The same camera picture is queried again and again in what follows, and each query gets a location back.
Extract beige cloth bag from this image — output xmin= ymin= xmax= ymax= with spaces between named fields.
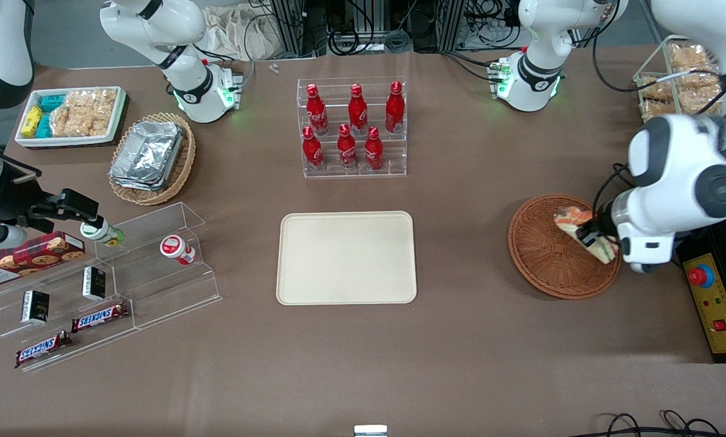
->
xmin=200 ymin=5 xmax=280 ymax=62

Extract yellow emergency stop box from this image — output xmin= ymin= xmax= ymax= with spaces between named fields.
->
xmin=683 ymin=252 xmax=726 ymax=354

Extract stack of foil trays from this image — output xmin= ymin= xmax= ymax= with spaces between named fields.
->
xmin=109 ymin=120 xmax=185 ymax=192

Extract red cola bottle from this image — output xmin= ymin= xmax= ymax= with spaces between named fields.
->
xmin=347 ymin=84 xmax=369 ymax=136
xmin=337 ymin=124 xmax=359 ymax=171
xmin=305 ymin=84 xmax=330 ymax=136
xmin=302 ymin=126 xmax=326 ymax=171
xmin=364 ymin=126 xmax=385 ymax=171
xmin=385 ymin=81 xmax=406 ymax=134

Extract bagged fried snack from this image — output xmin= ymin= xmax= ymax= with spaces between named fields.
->
xmin=669 ymin=42 xmax=721 ymax=72
xmin=641 ymin=100 xmax=682 ymax=123
xmin=640 ymin=77 xmax=674 ymax=101

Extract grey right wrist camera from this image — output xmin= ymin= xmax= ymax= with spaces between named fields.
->
xmin=0 ymin=223 xmax=28 ymax=251

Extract white rectangular snack tray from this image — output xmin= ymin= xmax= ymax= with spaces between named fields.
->
xmin=15 ymin=86 xmax=127 ymax=149

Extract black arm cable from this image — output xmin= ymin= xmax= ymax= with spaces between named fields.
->
xmin=591 ymin=0 xmax=726 ymax=214

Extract large rice cracker bag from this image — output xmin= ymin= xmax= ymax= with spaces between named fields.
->
xmin=66 ymin=89 xmax=118 ymax=137

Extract black equipment base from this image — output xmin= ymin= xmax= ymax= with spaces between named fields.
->
xmin=671 ymin=228 xmax=726 ymax=365

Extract small rice cracker bag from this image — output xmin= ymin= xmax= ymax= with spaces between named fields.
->
xmin=49 ymin=103 xmax=76 ymax=138

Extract black cable bundle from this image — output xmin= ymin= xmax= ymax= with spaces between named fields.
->
xmin=328 ymin=0 xmax=413 ymax=56

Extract small black box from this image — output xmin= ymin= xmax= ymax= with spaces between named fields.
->
xmin=83 ymin=266 xmax=107 ymax=302
xmin=21 ymin=290 xmax=50 ymax=324

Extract beige plastic tray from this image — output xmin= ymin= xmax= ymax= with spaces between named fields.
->
xmin=276 ymin=210 xmax=418 ymax=306

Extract triangular sandwich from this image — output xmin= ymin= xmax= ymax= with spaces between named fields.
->
xmin=554 ymin=206 xmax=620 ymax=265

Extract brown round wicker basket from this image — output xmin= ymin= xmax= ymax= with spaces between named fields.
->
xmin=507 ymin=193 xmax=622 ymax=300

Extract clear acrylic tiered shelf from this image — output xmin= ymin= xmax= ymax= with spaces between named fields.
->
xmin=0 ymin=202 xmax=223 ymax=373

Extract clear acrylic bottle rack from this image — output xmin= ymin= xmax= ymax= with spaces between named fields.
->
xmin=296 ymin=76 xmax=408 ymax=179

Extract wire snack rack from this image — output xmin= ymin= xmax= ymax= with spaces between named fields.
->
xmin=633 ymin=35 xmax=726 ymax=123

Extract aluminium frame post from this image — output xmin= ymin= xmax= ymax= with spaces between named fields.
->
xmin=435 ymin=0 xmax=468 ymax=53
xmin=270 ymin=0 xmax=328 ymax=59

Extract light oval wicker basket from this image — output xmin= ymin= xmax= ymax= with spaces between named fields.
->
xmin=107 ymin=112 xmax=197 ymax=206

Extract white yogurt bottle red lid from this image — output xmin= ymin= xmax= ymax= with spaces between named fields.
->
xmin=160 ymin=235 xmax=197 ymax=266

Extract black floor cables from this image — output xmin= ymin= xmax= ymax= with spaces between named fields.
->
xmin=582 ymin=410 xmax=726 ymax=437

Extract yellow snack packet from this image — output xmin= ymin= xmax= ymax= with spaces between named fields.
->
xmin=21 ymin=106 xmax=44 ymax=138

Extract red plaid cookie box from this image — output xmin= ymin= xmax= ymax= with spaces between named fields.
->
xmin=0 ymin=231 xmax=87 ymax=290

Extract green-capped small bottle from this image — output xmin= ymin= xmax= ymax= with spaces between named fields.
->
xmin=80 ymin=218 xmax=125 ymax=248

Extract Snickers chocolate bar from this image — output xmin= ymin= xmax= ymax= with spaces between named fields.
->
xmin=71 ymin=301 xmax=131 ymax=334
xmin=15 ymin=331 xmax=73 ymax=369

